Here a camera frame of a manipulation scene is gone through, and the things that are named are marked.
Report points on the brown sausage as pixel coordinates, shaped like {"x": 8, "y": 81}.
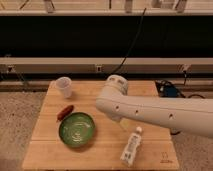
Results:
{"x": 65, "y": 112}

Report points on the pale yellow gripper tip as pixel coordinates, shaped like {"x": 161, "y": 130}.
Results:
{"x": 125, "y": 124}

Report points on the left wall outlet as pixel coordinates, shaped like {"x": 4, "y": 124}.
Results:
{"x": 10, "y": 69}

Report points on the translucent plastic cup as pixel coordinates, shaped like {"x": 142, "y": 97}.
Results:
{"x": 64, "y": 86}

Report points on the right wall outlet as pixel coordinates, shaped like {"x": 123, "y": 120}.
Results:
{"x": 184, "y": 68}

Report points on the blue black device on floor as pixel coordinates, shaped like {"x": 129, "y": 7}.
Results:
{"x": 167, "y": 89}

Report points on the white plastic bottle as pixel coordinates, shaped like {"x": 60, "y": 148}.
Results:
{"x": 130, "y": 150}

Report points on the green ceramic bowl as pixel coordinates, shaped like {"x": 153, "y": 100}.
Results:
{"x": 76, "y": 129}

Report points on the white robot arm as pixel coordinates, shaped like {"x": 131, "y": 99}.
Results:
{"x": 191, "y": 115}

